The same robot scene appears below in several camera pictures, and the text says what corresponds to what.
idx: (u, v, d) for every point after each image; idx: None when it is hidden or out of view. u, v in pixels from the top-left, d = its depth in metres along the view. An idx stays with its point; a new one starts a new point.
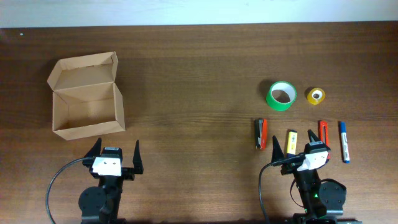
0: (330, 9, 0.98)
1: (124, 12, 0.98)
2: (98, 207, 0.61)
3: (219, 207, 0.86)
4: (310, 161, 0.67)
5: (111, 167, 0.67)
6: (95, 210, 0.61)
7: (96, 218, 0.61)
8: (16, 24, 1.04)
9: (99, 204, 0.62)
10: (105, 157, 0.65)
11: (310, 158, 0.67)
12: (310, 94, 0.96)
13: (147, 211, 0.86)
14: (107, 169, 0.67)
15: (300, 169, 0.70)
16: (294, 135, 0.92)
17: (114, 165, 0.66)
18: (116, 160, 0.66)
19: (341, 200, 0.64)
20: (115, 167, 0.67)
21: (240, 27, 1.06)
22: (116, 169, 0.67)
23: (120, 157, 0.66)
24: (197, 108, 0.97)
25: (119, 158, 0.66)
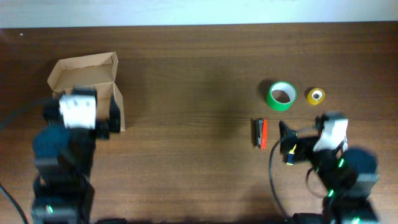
0: (328, 9, 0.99)
1: (124, 12, 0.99)
2: (57, 149, 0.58)
3: (219, 208, 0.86)
4: (329, 130, 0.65)
5: (83, 109, 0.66)
6: (53, 150, 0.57)
7: (54, 162, 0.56)
8: (17, 25, 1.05)
9: (58, 145, 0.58)
10: (78, 96, 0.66)
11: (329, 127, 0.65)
12: (310, 94, 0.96)
13: (147, 211, 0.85)
14: (79, 112, 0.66)
15: (316, 148, 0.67)
16: (293, 135, 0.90)
17: (86, 106, 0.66)
18: (90, 100, 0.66)
19: (373, 165, 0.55)
20: (89, 109, 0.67)
21: (240, 27, 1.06)
22: (90, 112, 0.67)
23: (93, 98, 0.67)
24: (197, 109, 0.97)
25: (92, 99, 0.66)
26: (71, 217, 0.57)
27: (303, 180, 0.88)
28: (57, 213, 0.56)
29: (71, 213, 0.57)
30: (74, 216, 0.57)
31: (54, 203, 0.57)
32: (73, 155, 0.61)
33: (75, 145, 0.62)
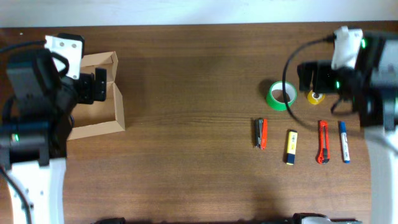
0: (329, 9, 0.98)
1: (124, 12, 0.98)
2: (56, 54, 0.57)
3: (219, 207, 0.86)
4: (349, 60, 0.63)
5: (68, 50, 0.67)
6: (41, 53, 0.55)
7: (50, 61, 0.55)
8: (16, 25, 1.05)
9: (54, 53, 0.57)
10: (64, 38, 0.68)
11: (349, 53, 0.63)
12: (310, 94, 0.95)
13: (147, 211, 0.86)
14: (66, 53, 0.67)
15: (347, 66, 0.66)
16: (294, 135, 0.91)
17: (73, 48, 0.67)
18: (78, 42, 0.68)
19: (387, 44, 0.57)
20: (75, 51, 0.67)
21: (240, 27, 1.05)
22: (74, 56, 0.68)
23: (81, 41, 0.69)
24: (197, 108, 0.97)
25: (80, 41, 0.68)
26: (39, 138, 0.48)
27: (302, 180, 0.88)
28: (23, 131, 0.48)
29: (43, 129, 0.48)
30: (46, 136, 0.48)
31: (20, 122, 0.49)
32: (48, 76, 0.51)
33: (53, 65, 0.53)
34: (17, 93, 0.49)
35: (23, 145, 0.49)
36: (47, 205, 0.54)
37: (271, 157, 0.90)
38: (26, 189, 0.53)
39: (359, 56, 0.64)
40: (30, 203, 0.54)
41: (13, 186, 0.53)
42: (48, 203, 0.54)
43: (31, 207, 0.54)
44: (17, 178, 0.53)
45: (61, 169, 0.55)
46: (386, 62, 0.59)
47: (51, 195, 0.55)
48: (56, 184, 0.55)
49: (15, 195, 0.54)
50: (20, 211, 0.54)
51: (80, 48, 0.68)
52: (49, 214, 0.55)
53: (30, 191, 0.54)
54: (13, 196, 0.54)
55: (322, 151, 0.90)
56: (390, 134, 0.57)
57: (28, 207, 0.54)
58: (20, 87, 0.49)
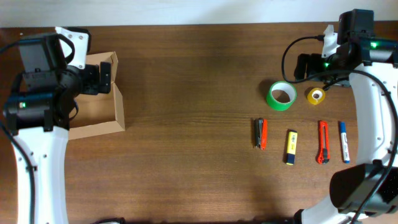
0: (328, 9, 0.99)
1: (124, 12, 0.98)
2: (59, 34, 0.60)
3: (219, 207, 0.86)
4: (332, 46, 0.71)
5: (75, 42, 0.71)
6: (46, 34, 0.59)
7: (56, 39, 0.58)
8: (16, 25, 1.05)
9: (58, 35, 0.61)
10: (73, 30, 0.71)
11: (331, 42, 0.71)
12: (310, 94, 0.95)
13: (147, 211, 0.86)
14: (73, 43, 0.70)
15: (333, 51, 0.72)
16: (294, 135, 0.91)
17: (79, 39, 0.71)
18: (83, 34, 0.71)
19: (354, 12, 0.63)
20: (81, 43, 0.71)
21: (240, 27, 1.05)
22: (81, 47, 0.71)
23: (87, 33, 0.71)
24: (197, 109, 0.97)
25: (86, 33, 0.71)
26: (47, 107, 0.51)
27: (303, 180, 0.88)
28: (32, 101, 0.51)
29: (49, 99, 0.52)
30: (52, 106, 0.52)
31: (28, 93, 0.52)
32: (55, 55, 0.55)
33: (59, 48, 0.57)
34: (27, 69, 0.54)
35: (30, 116, 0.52)
36: (51, 167, 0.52)
37: (271, 157, 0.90)
38: (31, 152, 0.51)
39: (339, 35, 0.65)
40: (33, 165, 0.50)
41: (18, 149, 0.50)
42: (52, 165, 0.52)
43: (35, 169, 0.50)
44: (23, 141, 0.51)
45: (63, 139, 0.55)
46: (360, 28, 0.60)
47: (54, 158, 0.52)
48: (58, 146, 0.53)
49: (18, 158, 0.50)
50: (22, 175, 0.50)
51: (86, 40, 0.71)
52: (53, 177, 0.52)
53: (34, 153, 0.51)
54: (17, 160, 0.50)
55: (322, 152, 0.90)
56: (369, 68, 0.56)
57: (32, 168, 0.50)
58: (30, 63, 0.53)
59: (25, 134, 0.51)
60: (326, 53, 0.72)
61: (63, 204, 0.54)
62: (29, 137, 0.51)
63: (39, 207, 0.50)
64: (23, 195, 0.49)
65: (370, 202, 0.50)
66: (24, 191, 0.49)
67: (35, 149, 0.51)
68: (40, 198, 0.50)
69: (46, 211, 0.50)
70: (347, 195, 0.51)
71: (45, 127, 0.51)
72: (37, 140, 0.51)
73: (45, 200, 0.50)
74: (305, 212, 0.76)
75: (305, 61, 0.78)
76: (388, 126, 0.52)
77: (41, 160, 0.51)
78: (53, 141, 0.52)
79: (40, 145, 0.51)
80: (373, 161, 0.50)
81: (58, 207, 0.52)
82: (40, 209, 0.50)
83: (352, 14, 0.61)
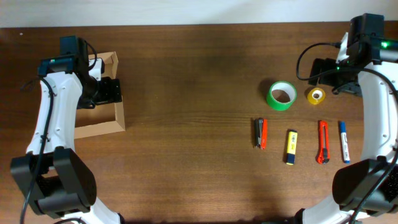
0: (328, 9, 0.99)
1: (125, 12, 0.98)
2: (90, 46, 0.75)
3: (219, 208, 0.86)
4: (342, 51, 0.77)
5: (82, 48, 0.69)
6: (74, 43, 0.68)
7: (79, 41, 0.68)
8: (16, 25, 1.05)
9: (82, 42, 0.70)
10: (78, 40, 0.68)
11: (343, 48, 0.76)
12: (310, 94, 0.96)
13: (147, 211, 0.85)
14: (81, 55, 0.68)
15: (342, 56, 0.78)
16: (294, 135, 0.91)
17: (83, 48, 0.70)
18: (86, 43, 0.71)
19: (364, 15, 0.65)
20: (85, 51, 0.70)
21: (240, 27, 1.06)
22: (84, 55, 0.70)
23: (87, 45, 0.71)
24: (197, 109, 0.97)
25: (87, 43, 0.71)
26: (69, 66, 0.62)
27: (303, 180, 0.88)
28: (58, 63, 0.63)
29: (70, 62, 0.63)
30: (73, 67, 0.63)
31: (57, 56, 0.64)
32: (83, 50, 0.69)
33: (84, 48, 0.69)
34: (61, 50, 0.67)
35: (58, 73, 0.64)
36: (68, 98, 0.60)
37: (272, 157, 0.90)
38: (54, 85, 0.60)
39: (349, 38, 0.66)
40: (55, 94, 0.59)
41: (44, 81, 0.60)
42: (68, 97, 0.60)
43: (55, 97, 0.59)
44: (51, 79, 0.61)
45: (79, 88, 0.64)
46: (370, 30, 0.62)
47: (68, 98, 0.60)
48: (73, 90, 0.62)
49: (44, 91, 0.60)
50: (45, 100, 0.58)
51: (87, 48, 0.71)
52: (66, 106, 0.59)
53: (56, 85, 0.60)
54: (42, 93, 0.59)
55: (322, 151, 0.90)
56: (379, 66, 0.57)
57: (53, 94, 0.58)
58: (63, 46, 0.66)
59: (52, 75, 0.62)
60: (339, 58, 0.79)
61: (71, 133, 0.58)
62: (53, 78, 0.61)
63: (53, 124, 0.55)
64: (42, 115, 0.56)
65: (372, 199, 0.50)
66: (44, 112, 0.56)
67: (57, 82, 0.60)
68: (55, 117, 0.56)
69: (58, 127, 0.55)
70: (348, 191, 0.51)
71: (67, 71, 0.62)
72: (60, 77, 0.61)
73: (58, 119, 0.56)
74: (305, 211, 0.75)
75: (319, 67, 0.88)
76: (395, 124, 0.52)
77: (61, 91, 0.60)
78: (71, 81, 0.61)
79: (61, 81, 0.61)
80: (378, 158, 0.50)
81: (68, 127, 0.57)
82: (53, 124, 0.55)
83: (362, 17, 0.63)
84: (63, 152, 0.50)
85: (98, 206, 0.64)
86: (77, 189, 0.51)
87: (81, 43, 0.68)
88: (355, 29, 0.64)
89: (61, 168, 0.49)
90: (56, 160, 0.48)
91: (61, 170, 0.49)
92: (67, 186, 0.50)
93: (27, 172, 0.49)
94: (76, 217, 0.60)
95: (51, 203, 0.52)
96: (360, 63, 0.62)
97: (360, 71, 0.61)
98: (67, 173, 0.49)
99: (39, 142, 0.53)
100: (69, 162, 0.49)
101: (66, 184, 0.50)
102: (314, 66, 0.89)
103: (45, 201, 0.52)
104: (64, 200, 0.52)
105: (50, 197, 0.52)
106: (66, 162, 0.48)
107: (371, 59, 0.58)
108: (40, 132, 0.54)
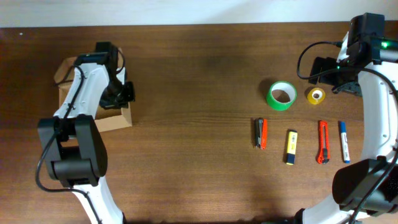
0: (328, 9, 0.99)
1: (125, 12, 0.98)
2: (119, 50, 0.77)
3: (219, 207, 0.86)
4: (343, 51, 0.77)
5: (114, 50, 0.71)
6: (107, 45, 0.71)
7: (112, 45, 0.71)
8: (17, 25, 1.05)
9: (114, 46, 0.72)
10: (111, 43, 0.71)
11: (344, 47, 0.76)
12: (310, 94, 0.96)
13: (147, 211, 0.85)
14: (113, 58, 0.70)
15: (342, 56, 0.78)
16: (294, 135, 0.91)
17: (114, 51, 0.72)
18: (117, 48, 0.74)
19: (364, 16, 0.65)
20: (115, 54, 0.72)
21: (239, 27, 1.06)
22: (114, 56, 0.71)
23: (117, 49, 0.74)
24: (197, 108, 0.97)
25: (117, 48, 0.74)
26: (102, 60, 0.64)
27: (303, 180, 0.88)
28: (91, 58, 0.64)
29: (102, 58, 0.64)
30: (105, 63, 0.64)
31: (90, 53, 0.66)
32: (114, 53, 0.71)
33: (114, 51, 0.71)
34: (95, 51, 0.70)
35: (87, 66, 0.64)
36: (96, 83, 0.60)
37: (272, 158, 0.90)
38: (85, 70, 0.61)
39: (349, 38, 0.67)
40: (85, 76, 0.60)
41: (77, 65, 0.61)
42: (97, 82, 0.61)
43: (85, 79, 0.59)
44: (83, 65, 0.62)
45: (106, 80, 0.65)
46: (370, 30, 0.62)
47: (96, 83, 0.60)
48: (101, 80, 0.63)
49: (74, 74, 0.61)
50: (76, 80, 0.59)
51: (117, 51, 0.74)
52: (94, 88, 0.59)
53: (88, 70, 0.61)
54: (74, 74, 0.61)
55: (322, 152, 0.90)
56: (379, 66, 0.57)
57: (83, 77, 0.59)
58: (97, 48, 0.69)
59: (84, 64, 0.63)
60: (340, 58, 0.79)
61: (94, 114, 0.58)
62: (86, 65, 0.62)
63: (80, 96, 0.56)
64: (72, 89, 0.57)
65: (371, 200, 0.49)
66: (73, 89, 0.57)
67: (89, 68, 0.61)
68: (83, 93, 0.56)
69: (84, 99, 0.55)
70: (349, 190, 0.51)
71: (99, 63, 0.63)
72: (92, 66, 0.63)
73: (86, 96, 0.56)
74: (306, 211, 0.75)
75: (320, 65, 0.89)
76: (395, 122, 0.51)
77: (91, 75, 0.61)
78: (101, 71, 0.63)
79: (93, 67, 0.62)
80: (377, 157, 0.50)
81: (92, 106, 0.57)
82: (80, 98, 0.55)
83: (363, 17, 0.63)
84: (84, 117, 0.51)
85: (104, 188, 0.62)
86: (91, 157, 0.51)
87: (113, 47, 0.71)
88: (355, 30, 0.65)
89: (80, 133, 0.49)
90: (76, 124, 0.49)
91: (79, 135, 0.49)
92: (83, 153, 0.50)
93: (50, 132, 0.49)
94: (83, 191, 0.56)
95: (64, 170, 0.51)
96: (360, 62, 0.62)
97: (360, 71, 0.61)
98: (84, 137, 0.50)
99: (65, 109, 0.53)
100: (89, 127, 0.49)
101: (82, 149, 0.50)
102: (314, 65, 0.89)
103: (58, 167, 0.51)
104: (77, 167, 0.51)
105: (64, 163, 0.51)
106: (86, 126, 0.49)
107: (371, 58, 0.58)
108: (68, 101, 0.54)
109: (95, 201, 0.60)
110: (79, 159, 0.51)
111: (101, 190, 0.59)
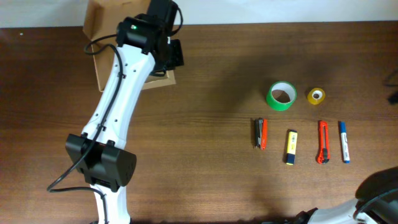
0: (328, 9, 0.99)
1: None
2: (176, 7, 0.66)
3: (219, 207, 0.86)
4: None
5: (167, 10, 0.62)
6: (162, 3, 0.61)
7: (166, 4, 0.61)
8: (16, 24, 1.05)
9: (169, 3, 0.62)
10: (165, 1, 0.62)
11: None
12: (310, 94, 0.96)
13: (147, 211, 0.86)
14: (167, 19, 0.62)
15: None
16: (294, 135, 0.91)
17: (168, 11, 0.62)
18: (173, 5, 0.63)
19: None
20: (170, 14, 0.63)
21: (239, 27, 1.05)
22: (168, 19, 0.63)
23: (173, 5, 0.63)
24: (197, 109, 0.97)
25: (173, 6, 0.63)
26: (148, 39, 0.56)
27: (303, 180, 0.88)
28: (137, 30, 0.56)
29: (150, 34, 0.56)
30: (152, 38, 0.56)
31: (138, 22, 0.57)
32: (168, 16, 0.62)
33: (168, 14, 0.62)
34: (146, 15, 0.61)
35: (131, 40, 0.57)
36: (135, 83, 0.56)
37: (271, 157, 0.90)
38: (125, 63, 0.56)
39: None
40: (124, 74, 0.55)
41: (118, 56, 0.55)
42: (137, 81, 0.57)
43: (124, 78, 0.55)
44: (124, 53, 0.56)
45: (151, 68, 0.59)
46: None
47: (135, 84, 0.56)
48: (143, 74, 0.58)
49: (115, 65, 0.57)
50: (114, 78, 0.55)
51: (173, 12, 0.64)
52: (132, 91, 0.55)
53: (128, 63, 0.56)
54: (114, 66, 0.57)
55: (322, 151, 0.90)
56: None
57: (122, 75, 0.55)
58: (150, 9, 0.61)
59: (127, 49, 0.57)
60: None
61: (129, 119, 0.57)
62: (128, 53, 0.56)
63: (113, 112, 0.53)
64: (105, 97, 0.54)
65: None
66: (109, 93, 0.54)
67: (130, 60, 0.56)
68: (115, 105, 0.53)
69: (116, 117, 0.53)
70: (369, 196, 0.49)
71: (143, 51, 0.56)
72: (135, 56, 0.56)
73: (119, 109, 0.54)
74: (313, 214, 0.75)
75: None
76: None
77: (131, 73, 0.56)
78: (143, 61, 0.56)
79: (134, 60, 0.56)
80: None
81: (125, 119, 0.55)
82: (112, 114, 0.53)
83: None
84: (112, 148, 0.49)
85: (122, 196, 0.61)
86: (115, 178, 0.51)
87: (167, 8, 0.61)
88: None
89: (106, 162, 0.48)
90: (104, 154, 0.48)
91: (106, 163, 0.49)
92: (108, 173, 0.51)
93: (78, 150, 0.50)
94: (101, 193, 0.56)
95: (91, 175, 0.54)
96: None
97: None
98: (109, 166, 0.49)
99: (96, 127, 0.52)
100: (114, 162, 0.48)
101: (106, 171, 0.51)
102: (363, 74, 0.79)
103: (86, 172, 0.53)
104: (104, 178, 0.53)
105: (91, 172, 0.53)
106: (111, 160, 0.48)
107: None
108: (100, 116, 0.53)
109: (110, 208, 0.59)
110: (106, 175, 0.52)
111: (118, 200, 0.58)
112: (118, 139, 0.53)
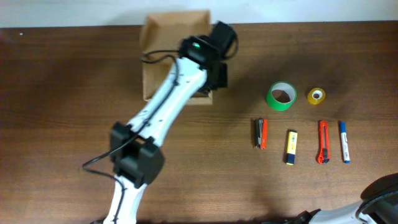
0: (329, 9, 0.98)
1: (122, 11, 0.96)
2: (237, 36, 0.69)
3: (219, 207, 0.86)
4: None
5: (227, 37, 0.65)
6: (225, 30, 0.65)
7: (229, 32, 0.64)
8: (15, 25, 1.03)
9: (232, 31, 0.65)
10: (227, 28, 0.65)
11: None
12: (310, 94, 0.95)
13: (147, 211, 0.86)
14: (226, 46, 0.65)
15: None
16: (294, 135, 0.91)
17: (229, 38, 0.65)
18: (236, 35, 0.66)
19: None
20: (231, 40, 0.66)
21: (240, 27, 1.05)
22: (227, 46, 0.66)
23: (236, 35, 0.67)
24: (198, 107, 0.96)
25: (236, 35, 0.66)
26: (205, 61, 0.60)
27: (303, 180, 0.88)
28: (198, 50, 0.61)
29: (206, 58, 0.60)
30: (209, 59, 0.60)
31: (199, 42, 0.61)
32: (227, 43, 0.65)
33: (227, 41, 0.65)
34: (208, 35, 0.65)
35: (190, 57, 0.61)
36: (185, 94, 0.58)
37: (271, 158, 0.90)
38: (182, 73, 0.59)
39: None
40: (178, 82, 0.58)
41: (176, 65, 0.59)
42: (188, 92, 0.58)
43: (176, 85, 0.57)
44: (182, 65, 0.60)
45: (201, 85, 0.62)
46: None
47: (185, 95, 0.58)
48: (194, 88, 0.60)
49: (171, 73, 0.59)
50: (168, 83, 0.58)
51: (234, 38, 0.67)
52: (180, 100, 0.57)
53: (184, 75, 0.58)
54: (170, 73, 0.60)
55: (322, 152, 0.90)
56: None
57: (176, 83, 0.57)
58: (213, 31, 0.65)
59: (185, 62, 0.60)
60: None
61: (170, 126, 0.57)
62: (185, 65, 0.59)
63: (160, 112, 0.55)
64: (156, 98, 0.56)
65: None
66: (161, 95, 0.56)
67: (186, 73, 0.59)
68: (164, 107, 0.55)
69: (161, 118, 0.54)
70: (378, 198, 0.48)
71: (199, 67, 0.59)
72: (191, 70, 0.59)
73: (165, 112, 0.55)
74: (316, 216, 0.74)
75: None
76: None
77: (185, 83, 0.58)
78: (197, 78, 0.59)
79: (189, 73, 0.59)
80: None
81: (168, 124, 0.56)
82: (159, 114, 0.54)
83: None
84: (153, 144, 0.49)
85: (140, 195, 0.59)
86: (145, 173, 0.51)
87: (229, 35, 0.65)
88: None
89: (142, 156, 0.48)
90: (143, 147, 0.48)
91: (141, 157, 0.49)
92: (139, 167, 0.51)
93: (119, 139, 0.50)
94: (122, 185, 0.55)
95: (119, 165, 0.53)
96: None
97: None
98: (144, 160, 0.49)
99: (141, 122, 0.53)
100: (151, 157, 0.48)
101: (139, 165, 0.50)
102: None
103: (116, 160, 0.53)
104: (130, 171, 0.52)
105: (120, 162, 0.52)
106: (149, 155, 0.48)
107: None
108: (148, 114, 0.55)
109: (124, 203, 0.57)
110: (135, 168, 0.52)
111: (135, 197, 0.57)
112: (159, 139, 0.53)
